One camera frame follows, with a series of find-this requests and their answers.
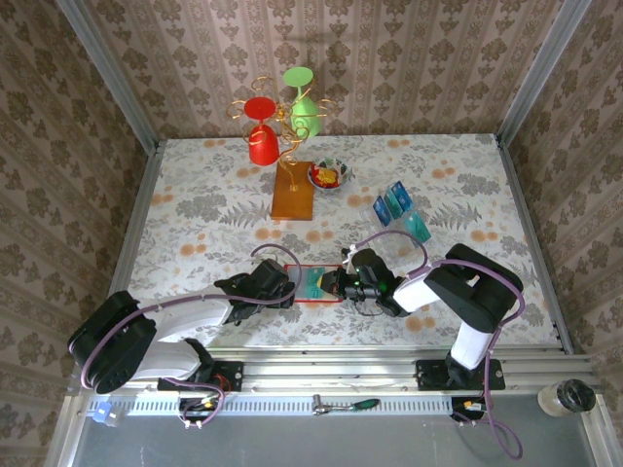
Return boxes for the red yellow wrapped candies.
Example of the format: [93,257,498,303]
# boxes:
[311,162,342,189]

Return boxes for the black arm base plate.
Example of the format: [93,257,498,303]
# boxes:
[156,360,245,393]
[415,358,507,392]

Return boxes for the blue credit card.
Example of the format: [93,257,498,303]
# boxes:
[372,197,393,225]
[387,180,413,208]

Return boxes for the clear acrylic card stand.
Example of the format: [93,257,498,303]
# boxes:
[357,180,434,264]

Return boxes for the patterned ceramic bowl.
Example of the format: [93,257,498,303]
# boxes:
[308,156,352,194]

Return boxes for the floral tablecloth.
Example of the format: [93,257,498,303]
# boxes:
[114,133,568,349]

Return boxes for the clear jar black lid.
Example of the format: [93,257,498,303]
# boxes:
[536,377,598,418]

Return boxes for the green wine glass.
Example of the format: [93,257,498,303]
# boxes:
[281,66,322,138]

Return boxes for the aluminium side rail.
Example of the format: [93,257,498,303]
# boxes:
[109,143,165,296]
[494,133,575,354]

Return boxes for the blue plastic connector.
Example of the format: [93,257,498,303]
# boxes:
[87,401,123,428]

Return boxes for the black connector board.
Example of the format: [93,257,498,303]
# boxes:
[450,396,488,422]
[177,396,225,424]

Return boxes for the green handled ratchet wrench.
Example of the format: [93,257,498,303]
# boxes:
[311,397,382,417]

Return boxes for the red card holder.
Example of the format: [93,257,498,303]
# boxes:
[282,262,348,306]

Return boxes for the teal credit card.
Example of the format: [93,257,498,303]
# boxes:
[382,189,408,215]
[302,267,335,299]
[403,209,433,243]

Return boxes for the red wine glass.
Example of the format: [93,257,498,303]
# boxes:
[242,95,282,168]

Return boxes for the aluminium corner post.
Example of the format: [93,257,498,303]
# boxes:
[55,0,162,152]
[495,0,593,145]

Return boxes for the gold wire rack wooden base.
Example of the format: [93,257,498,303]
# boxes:
[228,75,337,223]

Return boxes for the thin black cable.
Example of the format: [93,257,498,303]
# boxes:
[352,296,381,317]

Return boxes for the white slotted cable duct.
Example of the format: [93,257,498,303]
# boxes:
[82,396,457,418]

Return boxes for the grey metal tray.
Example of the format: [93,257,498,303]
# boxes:
[46,393,623,467]

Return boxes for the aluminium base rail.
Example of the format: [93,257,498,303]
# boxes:
[67,345,603,396]

